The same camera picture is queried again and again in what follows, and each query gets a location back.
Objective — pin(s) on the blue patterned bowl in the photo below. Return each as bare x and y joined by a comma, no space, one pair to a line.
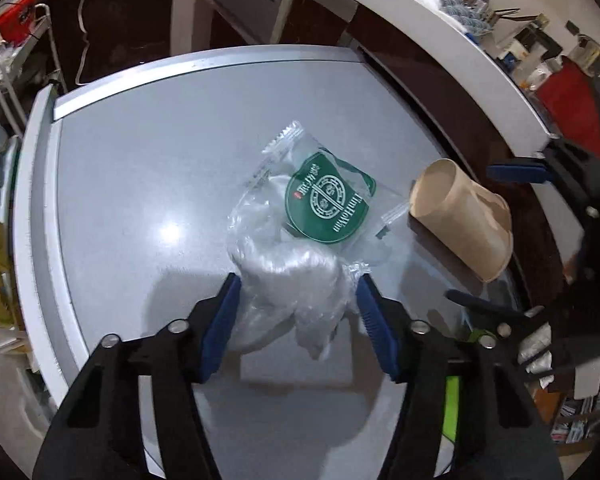
462,12

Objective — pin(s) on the white kitchen countertop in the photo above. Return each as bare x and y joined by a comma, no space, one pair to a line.
430,15

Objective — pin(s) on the row of books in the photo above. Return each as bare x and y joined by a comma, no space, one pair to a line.
587,410

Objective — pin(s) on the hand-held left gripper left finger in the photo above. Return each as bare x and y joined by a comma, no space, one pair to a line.
222,320

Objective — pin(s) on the clear plastic bag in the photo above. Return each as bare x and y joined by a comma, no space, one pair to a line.
290,280

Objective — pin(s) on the clear wrapper with green label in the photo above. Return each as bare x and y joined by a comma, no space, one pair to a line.
325,205

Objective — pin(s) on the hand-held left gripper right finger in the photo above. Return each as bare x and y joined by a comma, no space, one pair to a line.
375,320

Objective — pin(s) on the red box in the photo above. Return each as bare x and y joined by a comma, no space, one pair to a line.
14,16

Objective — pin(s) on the brown paper cup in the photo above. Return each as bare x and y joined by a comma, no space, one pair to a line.
460,215

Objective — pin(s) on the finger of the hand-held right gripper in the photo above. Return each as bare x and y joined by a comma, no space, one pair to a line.
480,305
520,171

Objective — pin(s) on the bright green object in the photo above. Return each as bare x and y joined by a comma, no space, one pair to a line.
451,405

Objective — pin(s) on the white crumpled tissue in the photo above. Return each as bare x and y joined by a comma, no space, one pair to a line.
535,355

